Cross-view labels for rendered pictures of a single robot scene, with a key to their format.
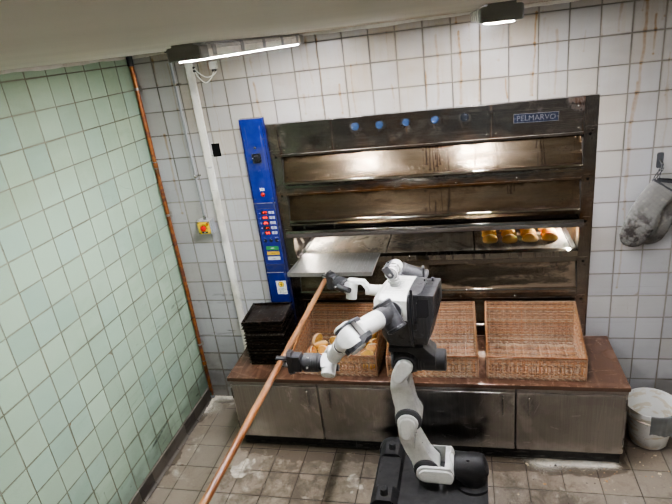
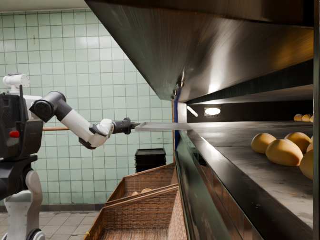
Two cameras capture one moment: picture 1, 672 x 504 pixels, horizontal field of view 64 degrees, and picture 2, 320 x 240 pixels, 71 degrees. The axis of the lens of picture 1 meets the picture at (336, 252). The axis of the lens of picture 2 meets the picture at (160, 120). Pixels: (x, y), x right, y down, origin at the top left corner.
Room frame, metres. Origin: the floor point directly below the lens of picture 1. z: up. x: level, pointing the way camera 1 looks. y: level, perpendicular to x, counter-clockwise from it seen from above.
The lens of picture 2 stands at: (2.87, -1.59, 1.32)
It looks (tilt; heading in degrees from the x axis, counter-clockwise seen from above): 3 degrees down; 77
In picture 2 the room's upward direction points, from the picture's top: 2 degrees counter-clockwise
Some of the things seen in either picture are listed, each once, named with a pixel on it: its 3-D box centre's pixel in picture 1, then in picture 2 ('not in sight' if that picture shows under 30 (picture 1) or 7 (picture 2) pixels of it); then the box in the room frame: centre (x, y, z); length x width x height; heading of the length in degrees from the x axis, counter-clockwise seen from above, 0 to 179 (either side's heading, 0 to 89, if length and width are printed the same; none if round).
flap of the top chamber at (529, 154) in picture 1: (423, 161); not in sight; (3.23, -0.60, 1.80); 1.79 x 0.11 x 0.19; 75
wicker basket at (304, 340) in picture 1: (340, 337); (146, 189); (3.12, 0.04, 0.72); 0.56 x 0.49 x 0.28; 74
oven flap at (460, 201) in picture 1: (425, 201); not in sight; (3.23, -0.60, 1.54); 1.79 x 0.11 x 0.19; 75
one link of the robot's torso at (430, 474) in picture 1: (435, 463); not in sight; (2.36, -0.41, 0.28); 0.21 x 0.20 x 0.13; 74
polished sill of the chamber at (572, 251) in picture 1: (429, 256); (194, 140); (3.25, -0.60, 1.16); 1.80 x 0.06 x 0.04; 75
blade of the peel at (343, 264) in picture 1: (335, 262); (165, 125); (3.27, 0.01, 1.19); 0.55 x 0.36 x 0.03; 74
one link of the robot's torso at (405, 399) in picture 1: (407, 389); (21, 213); (2.39, -0.28, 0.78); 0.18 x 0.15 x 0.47; 164
